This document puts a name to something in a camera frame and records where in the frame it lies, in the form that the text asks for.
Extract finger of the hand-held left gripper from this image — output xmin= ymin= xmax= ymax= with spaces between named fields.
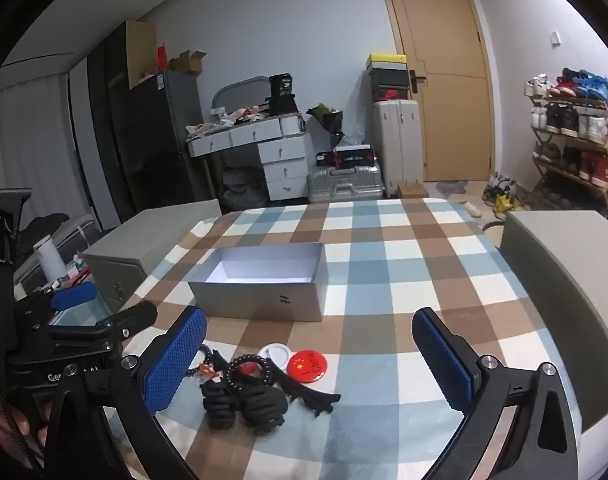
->
xmin=102 ymin=301 xmax=159 ymax=337
xmin=48 ymin=281 xmax=98 ymax=312

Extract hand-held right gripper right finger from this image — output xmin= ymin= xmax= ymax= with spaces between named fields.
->
xmin=411 ymin=306 xmax=582 ymax=480

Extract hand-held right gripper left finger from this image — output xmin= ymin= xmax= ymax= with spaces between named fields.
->
xmin=44 ymin=305 xmax=209 ymax=480

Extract black and red bead string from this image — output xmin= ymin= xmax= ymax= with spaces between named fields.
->
xmin=184 ymin=342 xmax=231 ymax=386

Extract black bead bracelet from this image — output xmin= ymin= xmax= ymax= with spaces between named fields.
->
xmin=225 ymin=354 xmax=277 ymax=392

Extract white round badge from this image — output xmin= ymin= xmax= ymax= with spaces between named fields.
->
xmin=258 ymin=342 xmax=297 ymax=374

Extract grey cardboard box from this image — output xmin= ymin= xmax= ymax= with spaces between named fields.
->
xmin=188 ymin=242 xmax=329 ymax=323

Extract red round badge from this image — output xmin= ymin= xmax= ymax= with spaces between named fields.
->
xmin=287 ymin=350 xmax=324 ymax=384

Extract black hair claw clip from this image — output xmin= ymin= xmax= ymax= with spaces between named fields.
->
xmin=274 ymin=375 xmax=343 ymax=417

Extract white tumbler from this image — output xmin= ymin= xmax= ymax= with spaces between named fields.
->
xmin=34 ymin=237 xmax=67 ymax=281

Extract black clothing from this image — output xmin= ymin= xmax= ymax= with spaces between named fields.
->
xmin=21 ymin=212 xmax=72 ymax=249

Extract checked tablecloth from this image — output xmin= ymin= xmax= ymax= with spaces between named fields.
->
xmin=106 ymin=197 xmax=585 ymax=480

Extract white curtain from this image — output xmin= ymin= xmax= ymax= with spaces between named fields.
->
xmin=0 ymin=72 xmax=90 ymax=233

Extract grey bedding pile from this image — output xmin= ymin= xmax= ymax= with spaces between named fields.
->
xmin=221 ymin=167 xmax=267 ymax=206

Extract pile of sneakers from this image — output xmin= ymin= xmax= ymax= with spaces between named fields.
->
xmin=481 ymin=172 xmax=526 ymax=214

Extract black refrigerator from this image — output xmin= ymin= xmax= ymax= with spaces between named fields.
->
xmin=108 ymin=69 xmax=205 ymax=207

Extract tall dark wardrobe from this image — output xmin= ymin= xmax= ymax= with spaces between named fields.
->
xmin=68 ymin=20 xmax=157 ymax=231

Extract flat silver suitcase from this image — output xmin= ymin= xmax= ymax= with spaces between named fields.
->
xmin=306 ymin=165 xmax=385 ymax=205

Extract white desk with drawers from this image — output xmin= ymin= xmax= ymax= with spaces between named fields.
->
xmin=186 ymin=115 xmax=315 ymax=202

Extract upright silver suitcase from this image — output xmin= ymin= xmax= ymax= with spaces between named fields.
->
xmin=373 ymin=100 xmax=425 ymax=199

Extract clutter of desk papers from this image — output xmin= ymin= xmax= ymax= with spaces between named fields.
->
xmin=186 ymin=105 xmax=285 ymax=137

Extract black box with red ribbon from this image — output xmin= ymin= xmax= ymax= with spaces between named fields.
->
xmin=334 ymin=144 xmax=376 ymax=169

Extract wooden door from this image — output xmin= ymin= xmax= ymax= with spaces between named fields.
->
xmin=376 ymin=0 xmax=496 ymax=184

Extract clear plastic bag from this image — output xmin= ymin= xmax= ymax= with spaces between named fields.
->
xmin=341 ymin=105 xmax=368 ymax=147

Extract grey arched mirror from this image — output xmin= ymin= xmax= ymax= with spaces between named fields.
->
xmin=211 ymin=76 xmax=270 ymax=117

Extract black bag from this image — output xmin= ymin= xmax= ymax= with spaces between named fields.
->
xmin=266 ymin=95 xmax=300 ymax=116

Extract open cardboard boxes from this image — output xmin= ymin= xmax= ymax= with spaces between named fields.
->
xmin=169 ymin=50 xmax=207 ymax=75

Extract wooden shoe rack with shoes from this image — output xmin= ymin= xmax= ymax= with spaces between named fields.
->
xmin=524 ymin=67 xmax=608 ymax=202

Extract black wrapped flower bouquet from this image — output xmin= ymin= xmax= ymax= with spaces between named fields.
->
xmin=306 ymin=102 xmax=345 ymax=135

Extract black shoe box red logo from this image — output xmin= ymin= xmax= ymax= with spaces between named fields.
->
xmin=371 ymin=85 xmax=410 ymax=104

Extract black printed box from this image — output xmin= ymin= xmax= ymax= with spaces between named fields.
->
xmin=269 ymin=74 xmax=295 ymax=99

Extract plain black shoe box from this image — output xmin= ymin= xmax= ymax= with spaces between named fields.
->
xmin=368 ymin=69 xmax=410 ymax=89

